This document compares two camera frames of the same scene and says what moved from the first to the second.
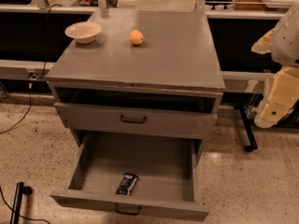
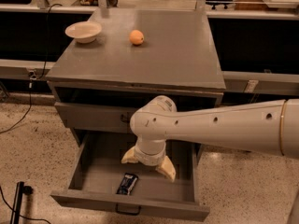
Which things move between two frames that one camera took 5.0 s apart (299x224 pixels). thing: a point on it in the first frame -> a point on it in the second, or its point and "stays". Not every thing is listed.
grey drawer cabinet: (138, 77) stays
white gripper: (287, 42) -> (150, 159)
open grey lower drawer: (167, 170) stays
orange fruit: (135, 36) stays
